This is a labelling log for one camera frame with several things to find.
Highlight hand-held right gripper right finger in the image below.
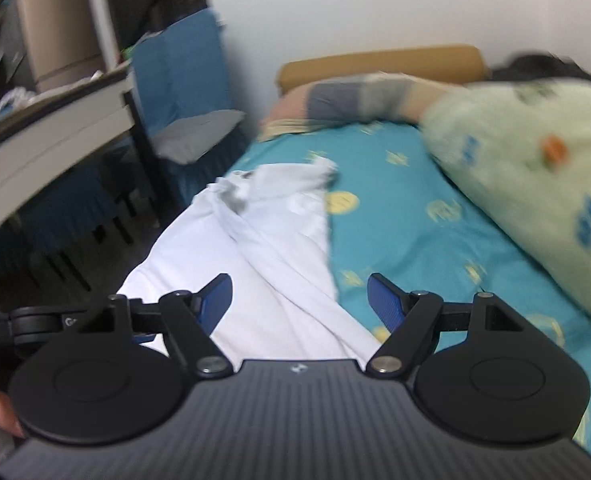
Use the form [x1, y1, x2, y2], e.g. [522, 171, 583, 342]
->
[365, 273, 524, 379]

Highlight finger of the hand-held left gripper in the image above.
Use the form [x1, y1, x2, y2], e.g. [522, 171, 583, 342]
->
[10, 305, 99, 359]

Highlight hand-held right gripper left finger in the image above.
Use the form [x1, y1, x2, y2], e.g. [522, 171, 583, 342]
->
[82, 273, 234, 379]

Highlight white t-shirt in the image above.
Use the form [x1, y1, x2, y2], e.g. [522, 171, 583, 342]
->
[116, 157, 383, 366]

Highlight bed with teal patterned sheet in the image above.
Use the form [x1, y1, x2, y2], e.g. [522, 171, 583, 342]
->
[185, 120, 591, 466]

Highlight blue covered chair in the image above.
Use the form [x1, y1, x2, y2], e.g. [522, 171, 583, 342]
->
[18, 160, 141, 291]
[145, 7, 251, 211]
[130, 35, 186, 133]

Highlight grey seat cushion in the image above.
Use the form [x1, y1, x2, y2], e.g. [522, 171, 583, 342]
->
[152, 110, 246, 165]

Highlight white table with dark top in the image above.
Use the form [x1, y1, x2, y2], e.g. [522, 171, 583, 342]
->
[0, 62, 176, 233]

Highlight pale green fleece blanket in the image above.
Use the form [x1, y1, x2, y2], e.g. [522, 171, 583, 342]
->
[418, 80, 591, 338]

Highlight checked beige grey pillow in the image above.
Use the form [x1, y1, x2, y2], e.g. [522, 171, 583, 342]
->
[258, 74, 456, 142]

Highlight white plastic bag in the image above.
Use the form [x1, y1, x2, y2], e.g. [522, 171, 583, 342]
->
[0, 87, 36, 113]

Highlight tan padded headboard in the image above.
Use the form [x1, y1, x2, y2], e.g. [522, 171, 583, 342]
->
[276, 45, 489, 96]

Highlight dark cloth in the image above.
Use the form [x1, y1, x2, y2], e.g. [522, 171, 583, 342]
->
[490, 52, 591, 96]

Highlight brown refrigerator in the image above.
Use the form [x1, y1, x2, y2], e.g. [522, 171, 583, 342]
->
[15, 0, 107, 93]

